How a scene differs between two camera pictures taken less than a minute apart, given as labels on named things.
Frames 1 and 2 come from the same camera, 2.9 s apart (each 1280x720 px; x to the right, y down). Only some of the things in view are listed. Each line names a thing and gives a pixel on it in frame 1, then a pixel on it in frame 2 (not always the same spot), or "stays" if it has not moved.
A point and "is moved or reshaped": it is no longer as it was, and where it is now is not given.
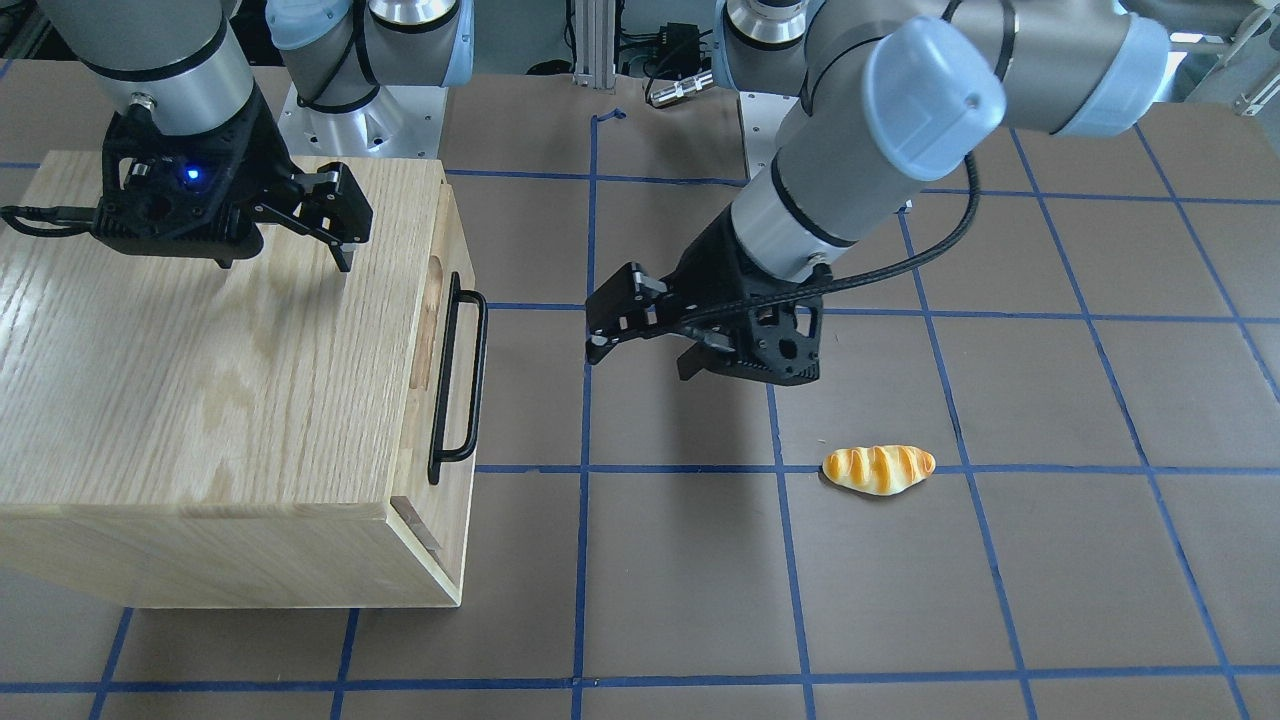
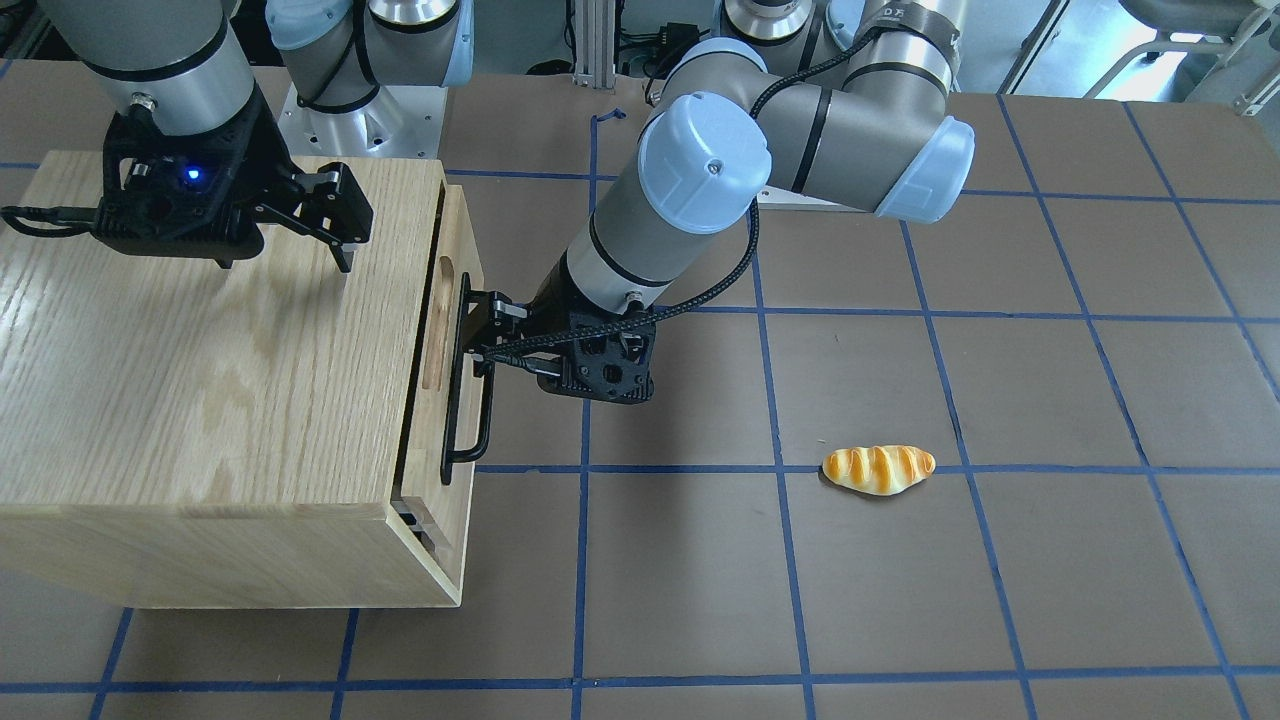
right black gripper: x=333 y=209 stays
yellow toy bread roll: x=879 y=470 stays
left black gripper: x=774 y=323 -> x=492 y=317
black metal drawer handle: x=439 y=454 is moved or reshaped
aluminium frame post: x=594 y=40 stays
